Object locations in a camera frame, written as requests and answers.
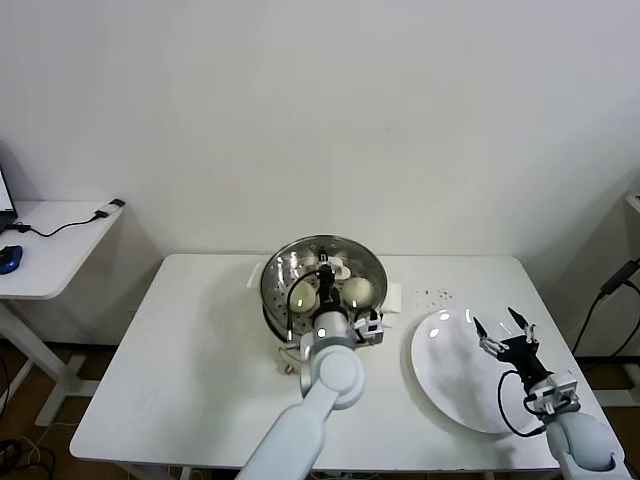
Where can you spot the blue computer mouse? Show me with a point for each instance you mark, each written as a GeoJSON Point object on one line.
{"type": "Point", "coordinates": [10, 259]}

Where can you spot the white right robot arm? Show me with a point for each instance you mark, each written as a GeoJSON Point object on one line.
{"type": "Point", "coordinates": [580, 440]}

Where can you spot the large white plate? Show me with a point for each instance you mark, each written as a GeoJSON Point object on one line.
{"type": "Point", "coordinates": [450, 370]}

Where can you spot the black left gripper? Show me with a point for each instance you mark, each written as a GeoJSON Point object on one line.
{"type": "Point", "coordinates": [327, 290]}

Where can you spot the white side desk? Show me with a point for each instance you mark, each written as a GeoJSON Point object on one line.
{"type": "Point", "coordinates": [50, 250]}

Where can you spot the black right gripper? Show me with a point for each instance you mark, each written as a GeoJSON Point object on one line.
{"type": "Point", "coordinates": [522, 357]}

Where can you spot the black laptop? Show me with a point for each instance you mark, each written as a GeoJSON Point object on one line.
{"type": "Point", "coordinates": [5, 215]}

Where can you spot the small silver usb adapter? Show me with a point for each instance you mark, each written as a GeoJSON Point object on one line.
{"type": "Point", "coordinates": [111, 206]}

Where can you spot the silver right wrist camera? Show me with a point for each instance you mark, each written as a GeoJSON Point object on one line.
{"type": "Point", "coordinates": [557, 390]}

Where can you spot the white steamed baozi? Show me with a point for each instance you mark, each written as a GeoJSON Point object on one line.
{"type": "Point", "coordinates": [358, 292]}
{"type": "Point", "coordinates": [302, 297]}

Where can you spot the perforated steel steamer basket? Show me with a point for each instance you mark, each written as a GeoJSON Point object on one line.
{"type": "Point", "coordinates": [394, 299]}

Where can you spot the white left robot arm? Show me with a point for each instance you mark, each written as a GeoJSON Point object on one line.
{"type": "Point", "coordinates": [320, 390]}

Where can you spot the round glass pot lid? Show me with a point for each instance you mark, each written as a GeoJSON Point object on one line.
{"type": "Point", "coordinates": [345, 272]}

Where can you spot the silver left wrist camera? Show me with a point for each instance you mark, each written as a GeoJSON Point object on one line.
{"type": "Point", "coordinates": [367, 327]}

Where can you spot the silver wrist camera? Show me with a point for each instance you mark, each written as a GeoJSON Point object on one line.
{"type": "Point", "coordinates": [367, 327]}
{"type": "Point", "coordinates": [557, 390]}

